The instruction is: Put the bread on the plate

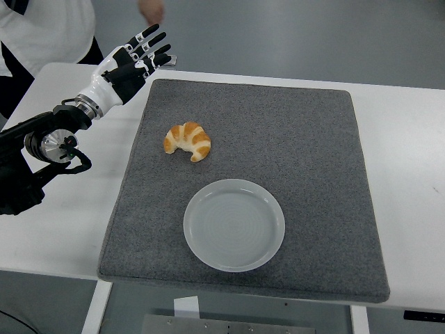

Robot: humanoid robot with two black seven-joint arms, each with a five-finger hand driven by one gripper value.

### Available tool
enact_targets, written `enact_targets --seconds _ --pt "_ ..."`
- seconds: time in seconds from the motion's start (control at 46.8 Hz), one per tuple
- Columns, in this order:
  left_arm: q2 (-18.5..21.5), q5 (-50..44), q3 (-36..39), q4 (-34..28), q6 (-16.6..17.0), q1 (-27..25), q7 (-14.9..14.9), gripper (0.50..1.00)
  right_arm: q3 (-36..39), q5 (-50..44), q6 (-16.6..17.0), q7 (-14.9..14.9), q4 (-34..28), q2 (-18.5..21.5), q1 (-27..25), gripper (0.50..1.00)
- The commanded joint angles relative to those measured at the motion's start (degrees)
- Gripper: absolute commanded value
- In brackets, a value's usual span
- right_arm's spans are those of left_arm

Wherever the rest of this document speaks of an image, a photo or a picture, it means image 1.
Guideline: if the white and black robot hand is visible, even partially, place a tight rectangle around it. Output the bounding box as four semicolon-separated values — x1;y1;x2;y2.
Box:
79;23;175;109

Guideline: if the person's hand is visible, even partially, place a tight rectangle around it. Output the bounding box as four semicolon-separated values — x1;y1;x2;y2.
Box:
137;0;165;25

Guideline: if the golden croissant bread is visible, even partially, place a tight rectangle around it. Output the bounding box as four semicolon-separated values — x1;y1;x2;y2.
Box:
163;120;212;163

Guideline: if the pale grey round plate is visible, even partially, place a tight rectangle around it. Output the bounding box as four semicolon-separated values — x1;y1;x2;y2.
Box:
183;178;286;273

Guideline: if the person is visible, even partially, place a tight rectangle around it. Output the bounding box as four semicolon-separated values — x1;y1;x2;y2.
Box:
0;0;105;119

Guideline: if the grey felt mat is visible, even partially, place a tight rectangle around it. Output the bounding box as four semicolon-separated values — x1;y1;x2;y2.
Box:
96;78;391;303

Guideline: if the white table leg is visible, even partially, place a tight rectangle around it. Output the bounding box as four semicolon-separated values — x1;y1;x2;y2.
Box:
350;305;370;334
81;280;113;334

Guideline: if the black table control panel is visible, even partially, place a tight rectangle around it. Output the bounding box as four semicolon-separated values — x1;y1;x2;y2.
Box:
403;310;445;321

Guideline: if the thin black floor cable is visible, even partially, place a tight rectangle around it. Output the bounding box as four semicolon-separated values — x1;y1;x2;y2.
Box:
0;308;35;334

